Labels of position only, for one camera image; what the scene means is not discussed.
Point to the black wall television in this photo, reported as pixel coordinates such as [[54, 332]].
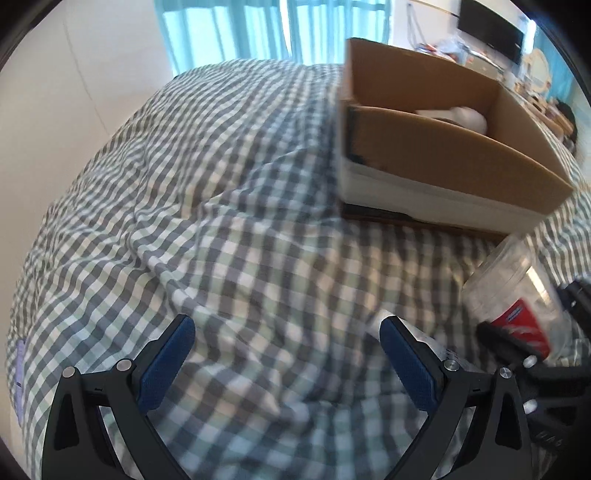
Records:
[[494, 27]]

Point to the white oval mirror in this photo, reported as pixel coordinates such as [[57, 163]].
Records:
[[539, 69]]

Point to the grey checked blanket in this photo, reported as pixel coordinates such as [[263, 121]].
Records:
[[207, 230]]

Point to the brown cardboard box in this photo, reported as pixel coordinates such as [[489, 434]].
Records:
[[443, 152]]

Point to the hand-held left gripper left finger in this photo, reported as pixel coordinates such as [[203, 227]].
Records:
[[168, 357]]

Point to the white toothpaste tube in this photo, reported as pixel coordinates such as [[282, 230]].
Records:
[[434, 344]]

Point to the clear plastic jar red label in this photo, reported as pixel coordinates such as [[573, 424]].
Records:
[[512, 286]]

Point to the black bag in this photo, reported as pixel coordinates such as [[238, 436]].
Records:
[[567, 117]]

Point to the wide teal curtain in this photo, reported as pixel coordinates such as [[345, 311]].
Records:
[[221, 32]]

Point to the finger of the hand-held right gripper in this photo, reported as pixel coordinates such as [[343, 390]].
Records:
[[577, 295], [503, 339]]

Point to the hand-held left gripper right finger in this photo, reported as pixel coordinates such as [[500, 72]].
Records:
[[408, 364]]

